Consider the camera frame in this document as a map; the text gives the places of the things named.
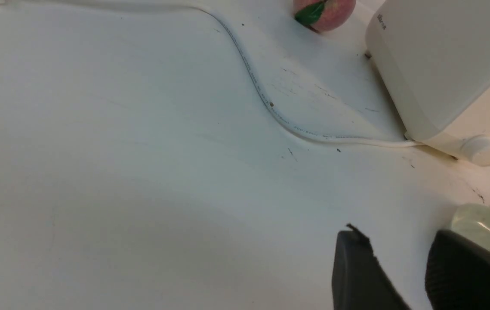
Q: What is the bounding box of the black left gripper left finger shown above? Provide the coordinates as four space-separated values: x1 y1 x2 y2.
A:
332 223 410 310

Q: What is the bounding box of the white two-slot toaster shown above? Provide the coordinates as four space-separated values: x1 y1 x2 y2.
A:
365 0 490 167

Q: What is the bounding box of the white toaster power cord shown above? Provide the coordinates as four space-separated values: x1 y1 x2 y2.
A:
0 0 424 149

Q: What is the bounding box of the pink peach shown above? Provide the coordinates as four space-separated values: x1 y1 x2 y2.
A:
293 0 357 33

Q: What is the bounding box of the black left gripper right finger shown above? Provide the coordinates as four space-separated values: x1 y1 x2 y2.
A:
425 230 490 310

